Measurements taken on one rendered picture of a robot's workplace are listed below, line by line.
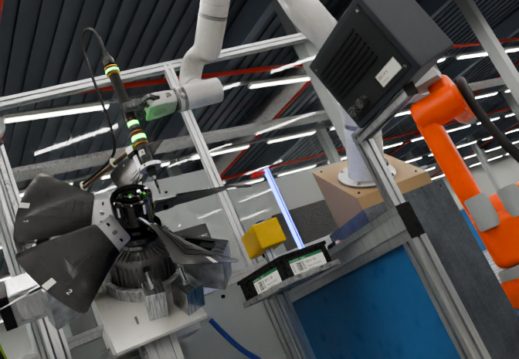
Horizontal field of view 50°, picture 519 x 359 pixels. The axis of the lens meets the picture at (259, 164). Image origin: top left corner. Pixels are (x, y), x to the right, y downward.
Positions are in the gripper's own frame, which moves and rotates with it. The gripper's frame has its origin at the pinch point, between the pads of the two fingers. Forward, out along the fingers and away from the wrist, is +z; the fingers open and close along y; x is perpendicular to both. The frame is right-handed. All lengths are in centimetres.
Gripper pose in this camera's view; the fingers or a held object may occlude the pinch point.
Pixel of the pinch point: (128, 111)
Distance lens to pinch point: 180.8
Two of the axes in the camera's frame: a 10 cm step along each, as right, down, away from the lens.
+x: -4.0, -8.8, 2.7
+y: -2.8, 3.9, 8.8
